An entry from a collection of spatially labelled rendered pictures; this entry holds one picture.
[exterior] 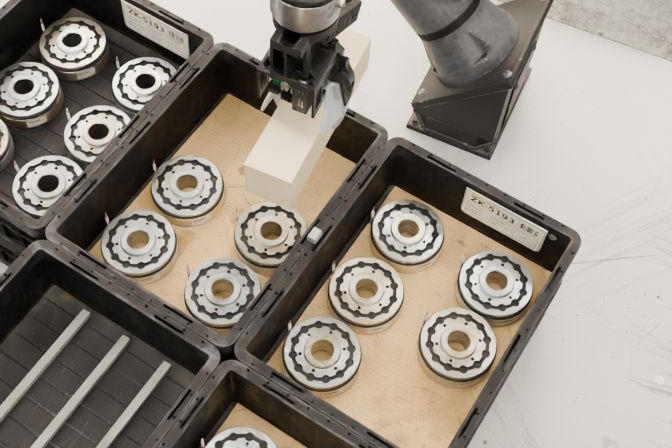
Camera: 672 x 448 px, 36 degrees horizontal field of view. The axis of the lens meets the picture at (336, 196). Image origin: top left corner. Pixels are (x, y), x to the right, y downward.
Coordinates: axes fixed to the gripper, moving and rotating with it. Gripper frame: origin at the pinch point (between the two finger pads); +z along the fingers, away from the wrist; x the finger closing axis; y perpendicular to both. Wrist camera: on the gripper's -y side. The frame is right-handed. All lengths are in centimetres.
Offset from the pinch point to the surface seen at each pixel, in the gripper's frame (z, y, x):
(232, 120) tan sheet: 25.8, -10.0, -16.8
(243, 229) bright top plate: 22.9, 7.7, -6.1
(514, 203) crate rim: 16.1, -8.0, 27.2
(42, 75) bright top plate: 23, -3, -45
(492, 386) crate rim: 15.7, 18.2, 33.0
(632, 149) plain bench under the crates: 39, -41, 41
